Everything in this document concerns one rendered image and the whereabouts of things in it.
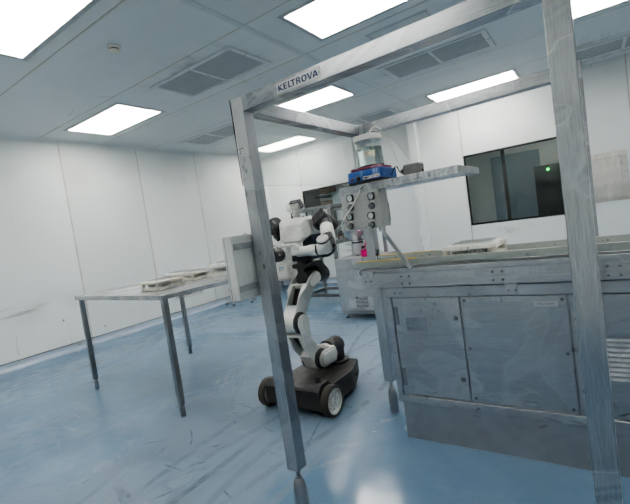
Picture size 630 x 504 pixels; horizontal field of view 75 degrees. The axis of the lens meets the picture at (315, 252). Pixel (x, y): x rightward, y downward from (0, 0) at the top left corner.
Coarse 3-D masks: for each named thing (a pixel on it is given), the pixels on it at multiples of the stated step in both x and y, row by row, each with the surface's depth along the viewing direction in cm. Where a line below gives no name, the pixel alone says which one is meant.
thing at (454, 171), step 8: (440, 168) 186; (448, 168) 184; (456, 168) 182; (464, 168) 190; (472, 168) 202; (400, 176) 197; (408, 176) 195; (416, 176) 193; (424, 176) 191; (432, 176) 189; (440, 176) 187; (448, 176) 204; (456, 176) 212; (360, 184) 210; (368, 184) 207; (376, 184) 205; (384, 184) 202; (392, 184) 200; (400, 184) 198; (408, 184) 220; (416, 184) 229; (344, 192) 216; (352, 192) 213
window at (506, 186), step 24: (528, 144) 629; (552, 144) 612; (480, 168) 672; (504, 168) 652; (528, 168) 634; (552, 168) 616; (480, 192) 677; (504, 192) 657; (528, 192) 638; (552, 192) 620; (480, 216) 681; (504, 216) 661; (528, 216) 642
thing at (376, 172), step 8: (360, 168) 215; (368, 168) 213; (376, 168) 210; (384, 168) 211; (392, 168) 219; (352, 176) 218; (360, 176) 215; (368, 176) 212; (376, 176) 209; (384, 176) 210; (392, 176) 218; (352, 184) 218
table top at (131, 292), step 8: (200, 280) 353; (208, 280) 342; (216, 280) 332; (224, 280) 325; (120, 288) 391; (128, 288) 378; (136, 288) 366; (168, 288) 324; (176, 288) 314; (184, 288) 306; (192, 288) 302; (200, 288) 307; (208, 288) 313; (80, 296) 369; (88, 296) 358; (96, 296) 348; (104, 296) 338; (112, 296) 329; (120, 296) 320; (128, 296) 312; (136, 296) 304; (144, 296) 297; (152, 296) 290; (160, 296) 283; (168, 296) 287; (176, 296) 292
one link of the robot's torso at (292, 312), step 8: (296, 280) 294; (312, 280) 283; (288, 288) 286; (296, 288) 287; (304, 288) 278; (312, 288) 284; (288, 296) 282; (296, 296) 285; (304, 296) 280; (288, 304) 281; (296, 304) 274; (304, 304) 280; (288, 312) 275; (296, 312) 272; (304, 312) 279; (288, 320) 271; (296, 320) 268; (288, 328) 271; (296, 328) 268
